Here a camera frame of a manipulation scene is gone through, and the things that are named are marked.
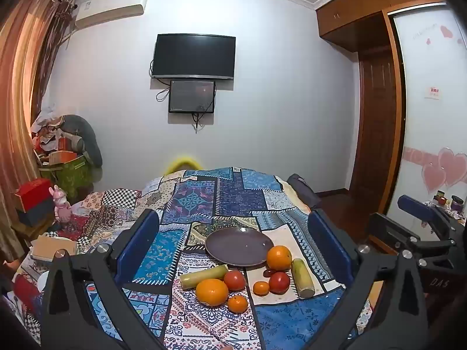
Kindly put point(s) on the large orange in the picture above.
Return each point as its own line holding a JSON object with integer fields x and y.
{"x": 212, "y": 292}
{"x": 279, "y": 258}

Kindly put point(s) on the pile of clothes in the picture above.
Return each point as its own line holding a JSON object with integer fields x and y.
{"x": 49, "y": 127}

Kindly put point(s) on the corn cob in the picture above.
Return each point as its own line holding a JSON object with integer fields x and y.
{"x": 204, "y": 276}
{"x": 302, "y": 279}

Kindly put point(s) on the green patterned bag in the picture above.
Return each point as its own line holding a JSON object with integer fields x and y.
{"x": 71, "y": 178}

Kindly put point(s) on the red tomato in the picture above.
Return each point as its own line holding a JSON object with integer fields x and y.
{"x": 234, "y": 280}
{"x": 280, "y": 283}

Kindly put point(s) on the dark purple jar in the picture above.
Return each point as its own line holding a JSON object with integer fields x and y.
{"x": 457, "y": 203}

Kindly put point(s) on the red white door label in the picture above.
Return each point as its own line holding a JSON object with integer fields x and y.
{"x": 434, "y": 93}

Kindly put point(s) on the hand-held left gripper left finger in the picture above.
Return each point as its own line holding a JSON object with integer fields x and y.
{"x": 140, "y": 248}

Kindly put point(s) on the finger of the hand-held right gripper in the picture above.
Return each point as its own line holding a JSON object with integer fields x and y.
{"x": 416, "y": 206}
{"x": 388, "y": 230}

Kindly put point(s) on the white air conditioner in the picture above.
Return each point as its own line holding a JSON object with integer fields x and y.
{"x": 109, "y": 9}

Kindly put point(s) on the beige book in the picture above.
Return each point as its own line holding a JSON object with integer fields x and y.
{"x": 54, "y": 246}

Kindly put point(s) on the wooden overhead cabinet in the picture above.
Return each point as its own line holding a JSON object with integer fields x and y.
{"x": 365, "y": 11}

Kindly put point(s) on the small tangerine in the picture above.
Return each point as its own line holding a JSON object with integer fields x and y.
{"x": 261, "y": 288}
{"x": 238, "y": 304}

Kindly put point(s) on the small candle jar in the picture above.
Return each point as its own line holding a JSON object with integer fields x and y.
{"x": 440, "y": 197}

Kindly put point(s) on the patchwork printed blanket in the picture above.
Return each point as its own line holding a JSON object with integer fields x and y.
{"x": 226, "y": 197}

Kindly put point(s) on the pink rabbit toy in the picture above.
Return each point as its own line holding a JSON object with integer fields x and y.
{"x": 61, "y": 206}

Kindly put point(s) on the dark grey box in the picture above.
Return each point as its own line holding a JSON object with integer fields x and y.
{"x": 36, "y": 215}

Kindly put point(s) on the brown wooden door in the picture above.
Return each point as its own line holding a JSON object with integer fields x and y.
{"x": 375, "y": 124}

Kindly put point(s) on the small black wall monitor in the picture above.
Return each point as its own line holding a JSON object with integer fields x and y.
{"x": 191, "y": 96}

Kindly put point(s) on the black wall television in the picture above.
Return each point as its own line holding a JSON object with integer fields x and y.
{"x": 193, "y": 56}

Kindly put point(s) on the red box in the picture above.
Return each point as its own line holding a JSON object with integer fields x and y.
{"x": 34, "y": 191}

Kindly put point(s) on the orange cardboard box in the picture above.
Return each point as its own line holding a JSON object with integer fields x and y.
{"x": 64, "y": 157}

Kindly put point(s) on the orange brown curtain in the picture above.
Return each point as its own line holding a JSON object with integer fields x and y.
{"x": 22, "y": 80}

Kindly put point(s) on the white sliding wardrobe door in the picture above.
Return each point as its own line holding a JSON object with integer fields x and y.
{"x": 430, "y": 127}

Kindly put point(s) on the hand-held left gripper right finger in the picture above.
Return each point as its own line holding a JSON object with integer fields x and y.
{"x": 330, "y": 242}

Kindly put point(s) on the small dark red fruit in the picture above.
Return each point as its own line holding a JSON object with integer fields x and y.
{"x": 268, "y": 273}

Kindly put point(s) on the dark purple round plate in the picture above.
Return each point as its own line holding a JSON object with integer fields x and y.
{"x": 239, "y": 246}

